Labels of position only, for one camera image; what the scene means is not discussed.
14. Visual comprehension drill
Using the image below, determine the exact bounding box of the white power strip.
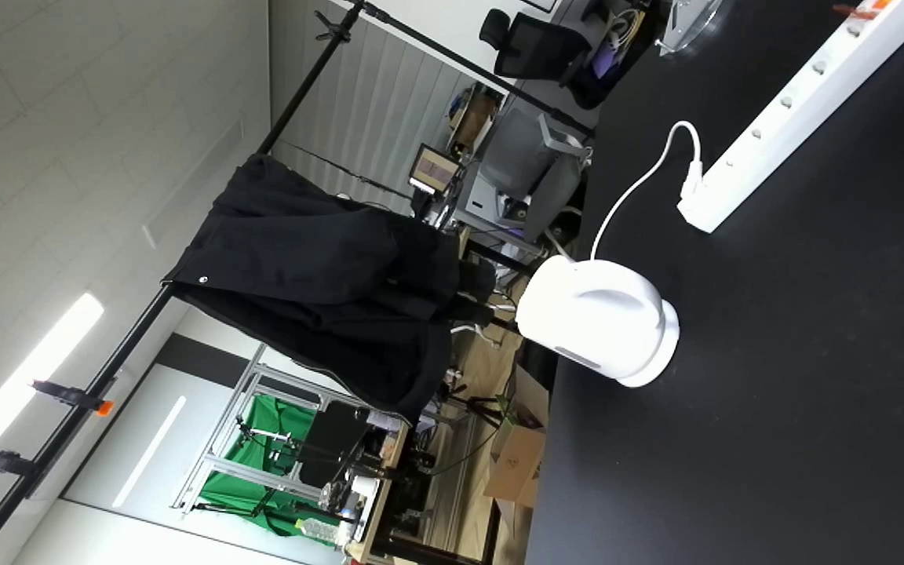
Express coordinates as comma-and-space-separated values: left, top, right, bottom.
675, 0, 904, 236

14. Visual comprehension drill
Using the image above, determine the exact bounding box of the black backdrop cloth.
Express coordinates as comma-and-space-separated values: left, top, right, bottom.
162, 150, 499, 421

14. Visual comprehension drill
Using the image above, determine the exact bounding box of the white rounded plastic housing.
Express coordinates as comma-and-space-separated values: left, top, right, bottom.
514, 254, 685, 393

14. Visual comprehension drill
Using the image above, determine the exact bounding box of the grey machine cabinet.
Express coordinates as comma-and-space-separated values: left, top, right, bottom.
454, 91, 593, 249

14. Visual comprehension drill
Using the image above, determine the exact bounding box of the brown cardboard box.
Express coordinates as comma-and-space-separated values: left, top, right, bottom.
483, 421, 548, 512

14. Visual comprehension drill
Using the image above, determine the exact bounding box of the green cloth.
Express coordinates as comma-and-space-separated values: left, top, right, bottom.
199, 389, 345, 537

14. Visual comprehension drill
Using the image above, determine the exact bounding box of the black crossbar pole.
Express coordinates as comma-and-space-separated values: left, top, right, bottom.
357, 0, 599, 138

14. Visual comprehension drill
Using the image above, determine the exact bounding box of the black office chair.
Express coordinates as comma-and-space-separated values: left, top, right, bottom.
477, 5, 582, 83

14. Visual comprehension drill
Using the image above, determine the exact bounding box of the clear plastic container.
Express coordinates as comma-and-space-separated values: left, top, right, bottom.
655, 0, 733, 55

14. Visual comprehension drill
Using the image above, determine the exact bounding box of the black clamp with orange tip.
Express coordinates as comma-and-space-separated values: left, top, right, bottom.
31, 376, 118, 421

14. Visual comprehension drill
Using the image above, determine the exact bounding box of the long ceiling light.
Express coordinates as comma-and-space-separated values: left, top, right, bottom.
0, 290, 108, 500

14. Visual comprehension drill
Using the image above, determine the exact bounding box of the white corrugated wall panel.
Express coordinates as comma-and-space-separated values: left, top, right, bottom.
274, 0, 519, 215

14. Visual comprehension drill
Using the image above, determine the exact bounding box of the aluminium frame rack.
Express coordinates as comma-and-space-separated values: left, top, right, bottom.
170, 341, 416, 551

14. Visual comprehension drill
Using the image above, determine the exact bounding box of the white power cable with plug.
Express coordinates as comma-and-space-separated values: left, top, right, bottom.
588, 116, 710, 263

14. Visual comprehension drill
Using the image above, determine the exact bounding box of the long black frame pole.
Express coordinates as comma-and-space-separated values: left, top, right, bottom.
0, 0, 371, 565

